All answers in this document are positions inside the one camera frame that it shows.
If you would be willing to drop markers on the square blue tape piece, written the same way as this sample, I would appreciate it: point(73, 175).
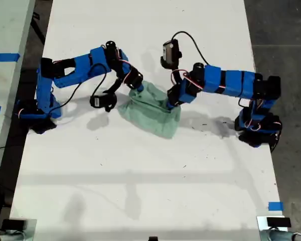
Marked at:
point(276, 206)

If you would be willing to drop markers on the pale green T-shirt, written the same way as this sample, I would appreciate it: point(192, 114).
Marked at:
point(150, 113)

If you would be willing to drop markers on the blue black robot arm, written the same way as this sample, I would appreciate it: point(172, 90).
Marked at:
point(230, 82)
point(82, 65)

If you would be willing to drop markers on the grey metal plate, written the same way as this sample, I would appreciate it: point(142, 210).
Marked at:
point(261, 223)
point(30, 229)

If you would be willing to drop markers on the black stand leg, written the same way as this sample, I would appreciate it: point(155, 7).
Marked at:
point(38, 27)

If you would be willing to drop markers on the small black box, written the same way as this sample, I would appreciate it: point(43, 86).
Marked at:
point(13, 224)
point(278, 222)

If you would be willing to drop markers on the pale side table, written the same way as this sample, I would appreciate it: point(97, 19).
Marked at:
point(5, 30)

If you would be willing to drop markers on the black camera box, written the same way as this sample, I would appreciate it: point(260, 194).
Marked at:
point(100, 101)
point(170, 54)

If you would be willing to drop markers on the black camera stalk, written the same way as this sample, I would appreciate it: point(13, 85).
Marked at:
point(176, 76)
point(114, 86)

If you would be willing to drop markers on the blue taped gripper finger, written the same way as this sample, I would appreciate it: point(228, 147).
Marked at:
point(140, 88)
point(170, 105)

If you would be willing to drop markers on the long blue tape strip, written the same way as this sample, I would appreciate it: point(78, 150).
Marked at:
point(3, 57)

